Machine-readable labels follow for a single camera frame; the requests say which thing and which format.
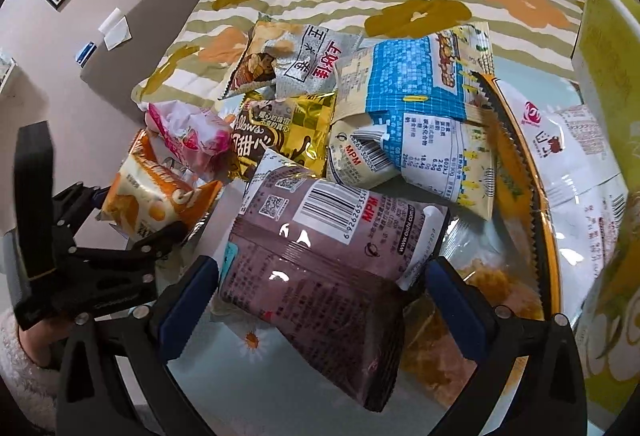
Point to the silver packet with red print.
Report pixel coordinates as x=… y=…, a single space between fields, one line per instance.
x=310 y=60

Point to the small white snack packet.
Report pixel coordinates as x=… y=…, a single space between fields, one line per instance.
x=360 y=155

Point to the blue and white snack packet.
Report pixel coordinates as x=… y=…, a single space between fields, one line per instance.
x=410 y=85

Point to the silver nut snack packet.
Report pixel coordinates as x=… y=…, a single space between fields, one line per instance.
x=255 y=65

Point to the white paper sheet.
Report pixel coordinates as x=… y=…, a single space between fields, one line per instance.
x=116 y=28

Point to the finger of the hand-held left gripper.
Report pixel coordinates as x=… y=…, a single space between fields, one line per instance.
x=125 y=261
x=75 y=206

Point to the gold and brown snack packet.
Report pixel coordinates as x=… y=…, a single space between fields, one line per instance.
x=280 y=130

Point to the yellow-green cardboard box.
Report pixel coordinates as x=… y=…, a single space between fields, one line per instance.
x=605 y=65

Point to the light blue daisy print cloth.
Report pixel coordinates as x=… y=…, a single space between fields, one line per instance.
x=240 y=381

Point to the small blue object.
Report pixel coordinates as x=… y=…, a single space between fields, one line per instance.
x=85 y=51

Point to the purple-brown snack packet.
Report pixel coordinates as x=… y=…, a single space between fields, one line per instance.
x=320 y=276

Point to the person's left forearm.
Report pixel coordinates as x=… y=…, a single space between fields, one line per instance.
x=17 y=371

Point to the pink snack packet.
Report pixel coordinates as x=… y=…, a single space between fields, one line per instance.
x=190 y=135

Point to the orange snack packet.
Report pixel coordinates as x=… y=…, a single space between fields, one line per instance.
x=145 y=201

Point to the white shelf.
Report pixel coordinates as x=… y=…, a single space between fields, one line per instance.
x=7 y=70

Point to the white packet with orange edge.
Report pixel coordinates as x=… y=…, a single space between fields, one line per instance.
x=565 y=150

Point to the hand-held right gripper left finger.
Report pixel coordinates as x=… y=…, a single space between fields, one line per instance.
x=187 y=311

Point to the clear packet of yellow snacks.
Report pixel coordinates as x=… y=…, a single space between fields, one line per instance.
x=515 y=276

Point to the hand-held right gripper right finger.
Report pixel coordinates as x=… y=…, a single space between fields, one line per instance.
x=455 y=311

